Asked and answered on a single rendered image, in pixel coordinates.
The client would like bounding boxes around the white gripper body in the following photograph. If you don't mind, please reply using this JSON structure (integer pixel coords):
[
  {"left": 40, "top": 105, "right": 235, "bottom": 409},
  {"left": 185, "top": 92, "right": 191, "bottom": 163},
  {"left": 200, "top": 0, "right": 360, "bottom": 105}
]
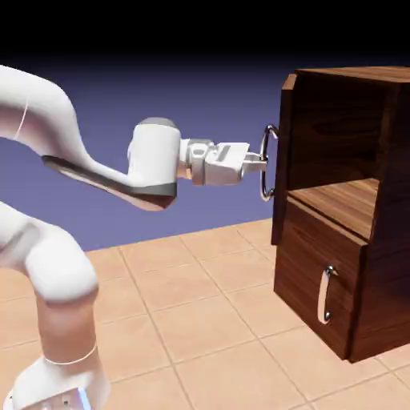
[{"left": 204, "top": 142, "right": 251, "bottom": 186}]

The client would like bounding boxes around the curved silver door handle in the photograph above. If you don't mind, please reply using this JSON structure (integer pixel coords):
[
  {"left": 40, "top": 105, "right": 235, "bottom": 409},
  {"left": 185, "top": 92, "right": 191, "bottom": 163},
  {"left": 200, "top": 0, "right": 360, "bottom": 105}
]
[
  {"left": 316, "top": 264, "right": 338, "bottom": 325},
  {"left": 259, "top": 123, "right": 279, "bottom": 202}
]

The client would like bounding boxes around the dark wood cabinet door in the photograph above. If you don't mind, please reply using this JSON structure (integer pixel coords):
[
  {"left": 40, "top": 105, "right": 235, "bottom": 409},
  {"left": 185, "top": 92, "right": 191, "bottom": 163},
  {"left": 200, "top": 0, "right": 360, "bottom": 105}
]
[
  {"left": 273, "top": 195, "right": 368, "bottom": 361},
  {"left": 271, "top": 73, "right": 299, "bottom": 247}
]

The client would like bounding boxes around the dark wood cabinet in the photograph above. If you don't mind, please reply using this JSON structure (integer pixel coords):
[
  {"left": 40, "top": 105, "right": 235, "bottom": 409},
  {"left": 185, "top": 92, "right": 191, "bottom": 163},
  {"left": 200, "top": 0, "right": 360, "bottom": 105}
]
[{"left": 273, "top": 66, "right": 410, "bottom": 364}]

